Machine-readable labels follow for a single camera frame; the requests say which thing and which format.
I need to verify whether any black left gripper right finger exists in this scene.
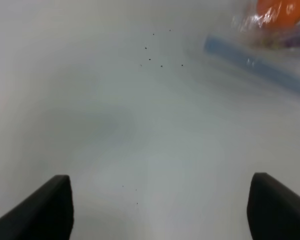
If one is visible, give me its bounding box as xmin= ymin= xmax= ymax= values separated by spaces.
xmin=246 ymin=172 xmax=300 ymax=240

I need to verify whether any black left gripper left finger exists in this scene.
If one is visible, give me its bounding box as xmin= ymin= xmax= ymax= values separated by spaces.
xmin=0 ymin=175 xmax=74 ymax=240

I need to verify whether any clear zip bag blue zipper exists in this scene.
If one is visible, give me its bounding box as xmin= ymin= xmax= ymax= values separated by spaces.
xmin=203 ymin=0 xmax=300 ymax=96

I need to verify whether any purple eggplant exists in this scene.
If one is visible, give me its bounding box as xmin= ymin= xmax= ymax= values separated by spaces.
xmin=259 ymin=24 xmax=300 ymax=49

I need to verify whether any orange fruit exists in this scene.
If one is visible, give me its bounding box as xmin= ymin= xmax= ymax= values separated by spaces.
xmin=256 ymin=0 xmax=300 ymax=29

